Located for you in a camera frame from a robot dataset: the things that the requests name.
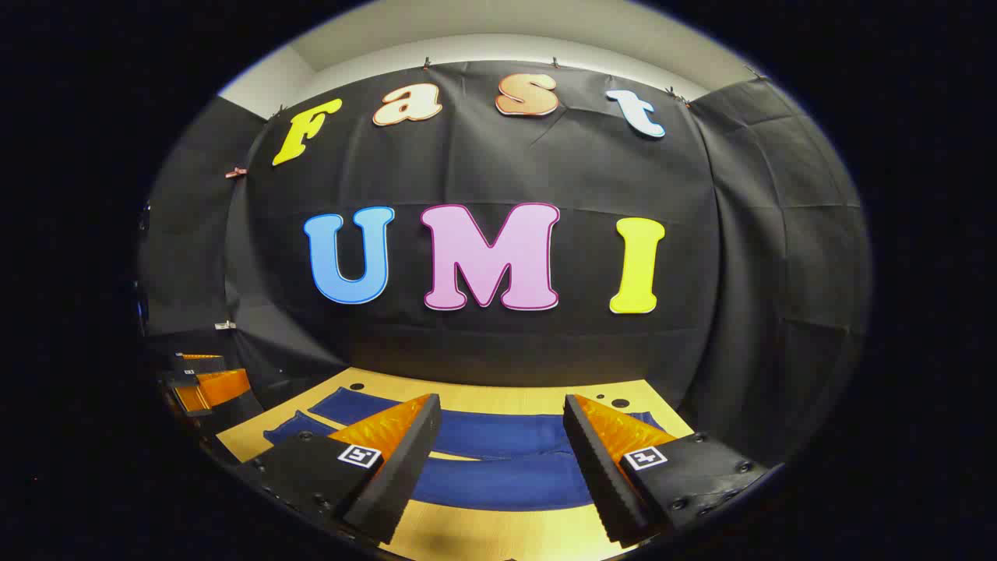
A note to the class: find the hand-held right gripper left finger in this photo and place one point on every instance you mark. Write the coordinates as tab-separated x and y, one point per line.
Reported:
405	467

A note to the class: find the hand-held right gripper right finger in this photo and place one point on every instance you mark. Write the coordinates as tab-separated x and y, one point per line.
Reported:
596	467

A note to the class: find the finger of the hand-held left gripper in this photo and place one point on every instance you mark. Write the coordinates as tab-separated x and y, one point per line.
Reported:
226	405
199	365

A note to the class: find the blue denim jeans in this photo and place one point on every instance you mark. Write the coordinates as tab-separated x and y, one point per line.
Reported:
498	483

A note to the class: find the small red cloth clip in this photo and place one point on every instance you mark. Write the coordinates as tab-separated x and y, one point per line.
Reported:
236	172

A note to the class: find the black backdrop cloth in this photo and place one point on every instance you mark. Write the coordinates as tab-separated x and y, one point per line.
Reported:
545	171

